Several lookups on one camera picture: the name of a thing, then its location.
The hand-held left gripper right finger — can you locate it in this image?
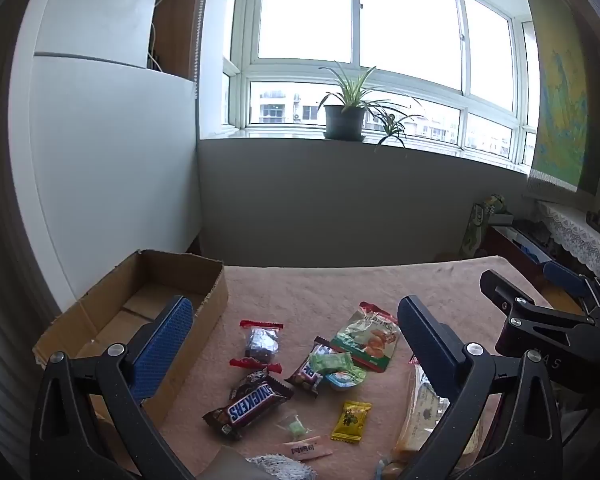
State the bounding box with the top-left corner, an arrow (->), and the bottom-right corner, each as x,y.
397,295 -> 563,480

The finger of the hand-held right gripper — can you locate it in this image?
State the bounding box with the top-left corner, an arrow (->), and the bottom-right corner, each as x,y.
542,260 -> 600,307
480,269 -> 597,328

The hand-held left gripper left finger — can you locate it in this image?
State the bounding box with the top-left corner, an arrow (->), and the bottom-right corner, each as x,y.
30,295 -> 196,480

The clear bread packet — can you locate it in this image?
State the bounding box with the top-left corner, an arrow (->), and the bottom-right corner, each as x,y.
377,362 -> 483,480

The brown cardboard box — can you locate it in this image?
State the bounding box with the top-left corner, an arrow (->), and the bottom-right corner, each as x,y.
32,249 -> 229,431

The green-lidded jelly cup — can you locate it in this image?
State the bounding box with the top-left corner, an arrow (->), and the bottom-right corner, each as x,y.
325,366 -> 368,392

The large brown chocolate bar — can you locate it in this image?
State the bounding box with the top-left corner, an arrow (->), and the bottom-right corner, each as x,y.
202,377 -> 295,442

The yellow candy packet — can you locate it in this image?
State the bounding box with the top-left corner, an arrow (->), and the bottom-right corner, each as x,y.
330,400 -> 372,443

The small clear candy wrapper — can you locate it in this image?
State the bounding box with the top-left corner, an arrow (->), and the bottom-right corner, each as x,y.
275,410 -> 315,438

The green foil snack packet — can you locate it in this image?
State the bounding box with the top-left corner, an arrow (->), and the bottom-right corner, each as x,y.
330,301 -> 401,373

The dark wooden cabinet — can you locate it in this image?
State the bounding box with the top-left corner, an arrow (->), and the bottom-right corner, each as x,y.
480,225 -> 596,311

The small black snack packet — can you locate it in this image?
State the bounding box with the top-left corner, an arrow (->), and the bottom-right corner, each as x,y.
232,367 -> 273,391

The green patterned carton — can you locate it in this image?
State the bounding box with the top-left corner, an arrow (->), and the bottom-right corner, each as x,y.
459,194 -> 513,261

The clear red-ended chocolate packet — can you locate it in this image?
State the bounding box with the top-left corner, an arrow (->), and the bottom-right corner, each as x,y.
229,319 -> 285,375

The small brown chocolate bar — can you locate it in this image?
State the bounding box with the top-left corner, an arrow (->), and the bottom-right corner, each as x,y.
284,336 -> 336,398

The pink candy wrapper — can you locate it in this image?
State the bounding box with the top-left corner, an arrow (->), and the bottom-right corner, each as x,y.
275,437 -> 333,459

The silvery snack packet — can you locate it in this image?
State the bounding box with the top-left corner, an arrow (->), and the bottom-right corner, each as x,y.
245,454 -> 317,480

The white wardrobe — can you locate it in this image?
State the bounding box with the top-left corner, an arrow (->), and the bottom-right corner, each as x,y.
7,0 -> 203,311

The potted spider plant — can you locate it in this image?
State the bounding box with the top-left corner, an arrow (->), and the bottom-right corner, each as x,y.
316,60 -> 427,150

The wall map poster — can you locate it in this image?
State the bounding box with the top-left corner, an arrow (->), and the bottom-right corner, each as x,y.
527,0 -> 600,196

